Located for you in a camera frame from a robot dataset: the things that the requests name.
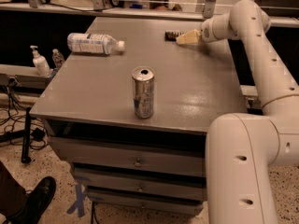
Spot black floor stand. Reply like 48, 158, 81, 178
21, 107, 31, 163

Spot clear plastic water bottle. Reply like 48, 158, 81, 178
67, 33, 125, 55

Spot grey drawer cabinet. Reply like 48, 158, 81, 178
29, 16, 250, 217

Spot silver drink can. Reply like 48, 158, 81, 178
132, 66, 155, 119

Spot bottom drawer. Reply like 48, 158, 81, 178
87, 190, 204, 216

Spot middle drawer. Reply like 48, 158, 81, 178
72, 168, 206, 201

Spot black floor cables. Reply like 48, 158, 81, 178
0, 77, 50, 151

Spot white pump dispenser bottle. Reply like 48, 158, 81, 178
30, 45, 50, 77

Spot dark rxbar chocolate bar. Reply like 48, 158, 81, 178
164, 31, 183, 41

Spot small clear bottle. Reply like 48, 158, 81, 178
52, 49, 64, 69

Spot drawer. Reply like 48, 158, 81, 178
87, 190, 204, 216
72, 168, 206, 201

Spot black shoe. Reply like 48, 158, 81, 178
7, 176, 56, 224

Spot brown trouser leg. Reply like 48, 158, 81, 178
0, 161, 27, 218

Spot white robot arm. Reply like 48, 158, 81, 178
198, 0, 299, 224

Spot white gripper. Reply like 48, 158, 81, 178
176, 13, 235, 45

